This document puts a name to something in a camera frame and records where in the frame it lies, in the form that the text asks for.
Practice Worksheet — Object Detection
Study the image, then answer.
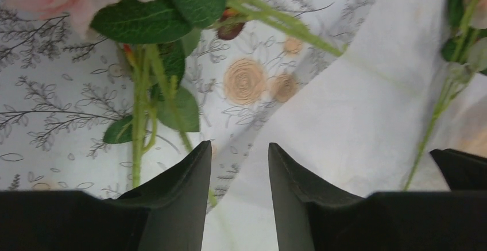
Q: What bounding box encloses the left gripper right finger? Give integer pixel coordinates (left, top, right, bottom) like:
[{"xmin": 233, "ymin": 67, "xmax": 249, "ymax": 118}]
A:
[{"xmin": 268, "ymin": 143, "xmax": 361, "ymax": 250}]

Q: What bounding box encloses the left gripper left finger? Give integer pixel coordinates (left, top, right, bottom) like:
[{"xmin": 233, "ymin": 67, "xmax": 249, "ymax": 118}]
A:
[{"xmin": 109, "ymin": 141, "xmax": 212, "ymax": 250}]

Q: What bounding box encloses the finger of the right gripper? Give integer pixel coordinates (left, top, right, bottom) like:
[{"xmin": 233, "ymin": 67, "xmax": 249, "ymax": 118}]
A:
[{"xmin": 430, "ymin": 149, "xmax": 486, "ymax": 191}]

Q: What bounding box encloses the white wrapping paper sheet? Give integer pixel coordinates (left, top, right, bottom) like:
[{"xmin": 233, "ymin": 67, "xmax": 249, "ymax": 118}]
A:
[{"xmin": 202, "ymin": 0, "xmax": 487, "ymax": 251}]

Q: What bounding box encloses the pink fake flower stem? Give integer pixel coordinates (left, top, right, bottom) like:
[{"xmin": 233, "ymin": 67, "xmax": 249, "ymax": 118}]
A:
[
  {"xmin": 3, "ymin": 0, "xmax": 226, "ymax": 187},
  {"xmin": 210, "ymin": 0, "xmax": 343, "ymax": 57},
  {"xmin": 403, "ymin": 0, "xmax": 486, "ymax": 191}
]

